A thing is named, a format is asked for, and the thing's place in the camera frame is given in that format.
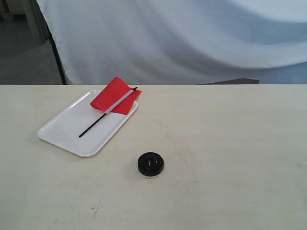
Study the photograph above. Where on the red flag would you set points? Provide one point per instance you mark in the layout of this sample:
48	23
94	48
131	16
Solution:
117	97

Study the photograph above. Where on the black round flag base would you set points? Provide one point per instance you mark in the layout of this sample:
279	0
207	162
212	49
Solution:
150	164

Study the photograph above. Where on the white backdrop cloth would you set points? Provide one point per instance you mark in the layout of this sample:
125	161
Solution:
179	41

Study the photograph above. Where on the white rectangular plastic tray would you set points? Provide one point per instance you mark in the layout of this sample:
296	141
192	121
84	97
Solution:
64	129

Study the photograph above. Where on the black backdrop stand pole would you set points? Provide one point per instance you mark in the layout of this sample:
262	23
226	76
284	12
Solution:
56	55

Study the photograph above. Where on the beige wooden furniture background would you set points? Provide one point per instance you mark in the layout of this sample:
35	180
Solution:
9	9

